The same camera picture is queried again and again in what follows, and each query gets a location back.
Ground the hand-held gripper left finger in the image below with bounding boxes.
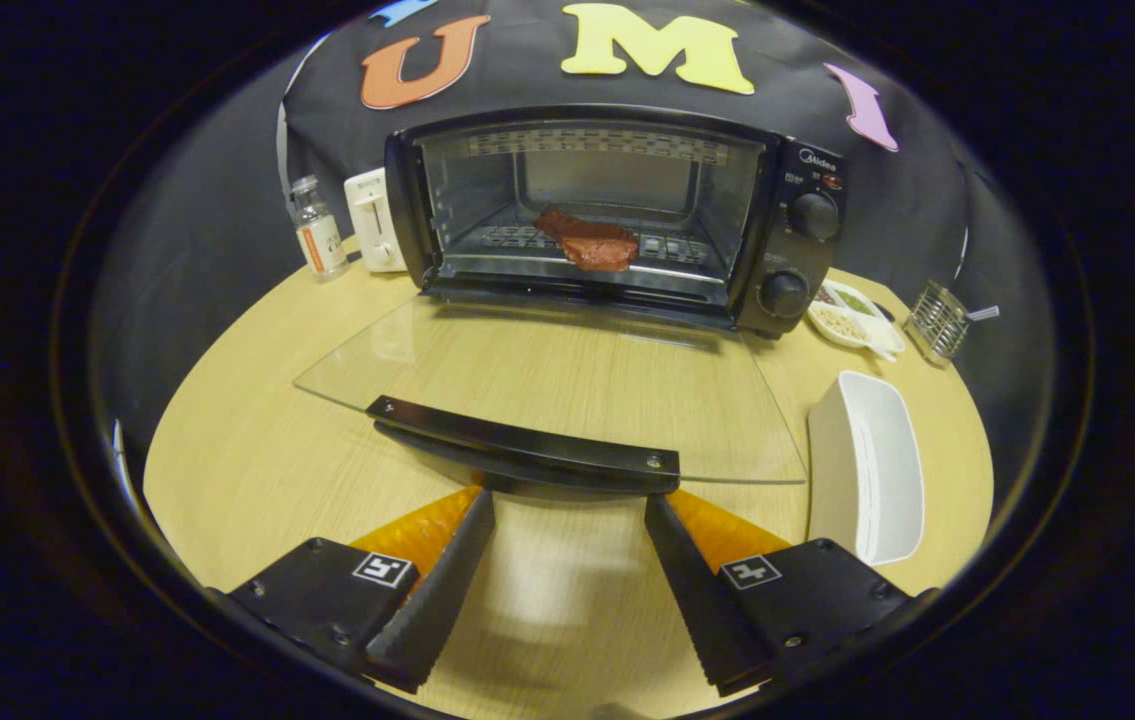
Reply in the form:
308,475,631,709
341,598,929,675
225,485,497,695

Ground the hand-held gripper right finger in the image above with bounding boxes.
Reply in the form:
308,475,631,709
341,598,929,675
644,488,920,699

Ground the black toaster oven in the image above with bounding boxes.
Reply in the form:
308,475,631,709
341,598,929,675
293,105,848,496

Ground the red meat slice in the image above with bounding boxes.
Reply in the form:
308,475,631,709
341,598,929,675
535,206,640,273

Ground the white pop-up toaster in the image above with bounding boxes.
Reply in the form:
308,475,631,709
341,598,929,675
343,167,408,274

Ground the small white ribbed tray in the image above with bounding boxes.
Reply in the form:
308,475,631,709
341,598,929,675
807,371,926,567

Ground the white divided tray of beans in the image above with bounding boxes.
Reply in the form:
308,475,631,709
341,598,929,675
807,280,906,363

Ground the small clear bottle orange label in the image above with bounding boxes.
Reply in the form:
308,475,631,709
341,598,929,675
289,175,348,279

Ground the metal wire utensil holder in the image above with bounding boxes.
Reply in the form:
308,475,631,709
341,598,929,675
904,281,973,363

